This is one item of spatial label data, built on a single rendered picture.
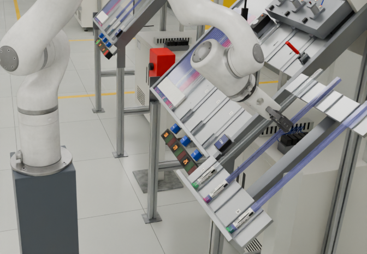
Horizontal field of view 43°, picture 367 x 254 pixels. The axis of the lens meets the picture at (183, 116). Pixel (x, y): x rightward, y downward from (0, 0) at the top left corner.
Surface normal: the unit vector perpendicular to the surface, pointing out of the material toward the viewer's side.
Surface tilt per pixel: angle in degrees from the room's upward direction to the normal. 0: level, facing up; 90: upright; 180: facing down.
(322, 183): 90
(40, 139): 90
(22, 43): 70
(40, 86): 30
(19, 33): 62
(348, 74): 90
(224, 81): 118
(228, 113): 45
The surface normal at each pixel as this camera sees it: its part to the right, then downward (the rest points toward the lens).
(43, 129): 0.49, 0.37
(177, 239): 0.06, -0.92
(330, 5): -0.62, -0.59
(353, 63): -0.94, 0.09
